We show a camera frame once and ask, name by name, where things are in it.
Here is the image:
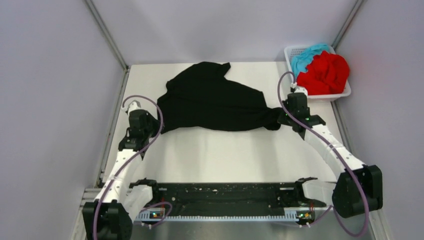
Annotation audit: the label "red t shirt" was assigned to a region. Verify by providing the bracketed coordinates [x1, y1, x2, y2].
[296, 51, 350, 96]

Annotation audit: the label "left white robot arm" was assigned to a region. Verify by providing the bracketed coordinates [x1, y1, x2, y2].
[82, 100, 163, 240]

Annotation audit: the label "white slotted cable duct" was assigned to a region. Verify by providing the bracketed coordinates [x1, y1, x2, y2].
[135, 208, 315, 223]

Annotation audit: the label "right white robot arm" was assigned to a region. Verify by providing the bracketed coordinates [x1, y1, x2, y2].
[278, 92, 383, 218]

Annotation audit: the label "blue t shirt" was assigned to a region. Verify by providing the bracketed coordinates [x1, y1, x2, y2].
[289, 43, 331, 78]

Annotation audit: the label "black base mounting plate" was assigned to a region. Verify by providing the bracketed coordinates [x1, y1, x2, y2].
[131, 180, 326, 218]

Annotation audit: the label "white plastic basket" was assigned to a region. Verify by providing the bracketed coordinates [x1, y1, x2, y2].
[284, 45, 352, 102]

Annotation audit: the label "black t shirt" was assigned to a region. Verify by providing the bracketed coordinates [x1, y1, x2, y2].
[157, 61, 283, 134]

